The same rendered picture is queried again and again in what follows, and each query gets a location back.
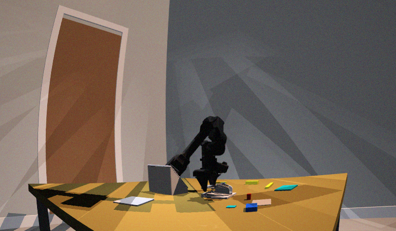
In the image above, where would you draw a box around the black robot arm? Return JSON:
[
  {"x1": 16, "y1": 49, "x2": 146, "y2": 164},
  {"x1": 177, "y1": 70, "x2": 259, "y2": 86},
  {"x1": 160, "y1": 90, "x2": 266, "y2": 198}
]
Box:
[{"x1": 166, "y1": 116, "x2": 229, "y2": 176}]

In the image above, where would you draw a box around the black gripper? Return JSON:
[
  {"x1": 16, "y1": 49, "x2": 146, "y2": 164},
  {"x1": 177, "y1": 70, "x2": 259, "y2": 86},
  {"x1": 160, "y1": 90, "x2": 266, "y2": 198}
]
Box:
[{"x1": 193, "y1": 156, "x2": 222, "y2": 192}]

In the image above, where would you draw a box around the teal flat rectangular plate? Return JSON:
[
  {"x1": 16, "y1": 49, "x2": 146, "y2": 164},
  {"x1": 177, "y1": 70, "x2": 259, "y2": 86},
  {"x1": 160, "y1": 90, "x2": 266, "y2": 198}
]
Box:
[{"x1": 275, "y1": 185, "x2": 298, "y2": 191}]

